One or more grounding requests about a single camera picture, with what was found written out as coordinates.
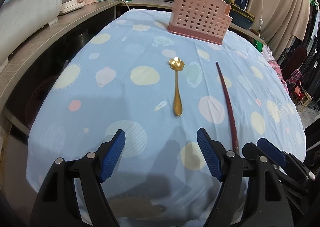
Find pink perforated utensil holder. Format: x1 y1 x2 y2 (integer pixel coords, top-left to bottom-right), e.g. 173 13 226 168
168 0 233 45

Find teal yellow bowl stack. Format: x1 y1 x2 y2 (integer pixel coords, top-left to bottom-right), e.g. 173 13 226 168
229 4 255 30

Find wooden counter shelf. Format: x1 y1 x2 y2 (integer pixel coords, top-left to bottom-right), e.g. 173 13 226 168
0 0 268 118

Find white power cord switch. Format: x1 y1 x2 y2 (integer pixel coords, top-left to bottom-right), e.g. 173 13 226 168
259 0 264 38

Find blue dotted tablecloth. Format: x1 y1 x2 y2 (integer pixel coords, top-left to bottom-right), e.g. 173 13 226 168
27 9 306 226

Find white blue plastic bin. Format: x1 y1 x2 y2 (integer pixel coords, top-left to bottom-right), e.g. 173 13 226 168
0 0 62 70

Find pink floral fabric bundle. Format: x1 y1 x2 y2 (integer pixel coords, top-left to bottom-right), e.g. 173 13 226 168
261 45 289 93

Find gold flower spoon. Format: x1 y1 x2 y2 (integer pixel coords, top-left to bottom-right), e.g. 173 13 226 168
169 57 184 117

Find beige hanging cloth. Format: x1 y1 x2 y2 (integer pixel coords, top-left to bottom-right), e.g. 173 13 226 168
246 0 310 59

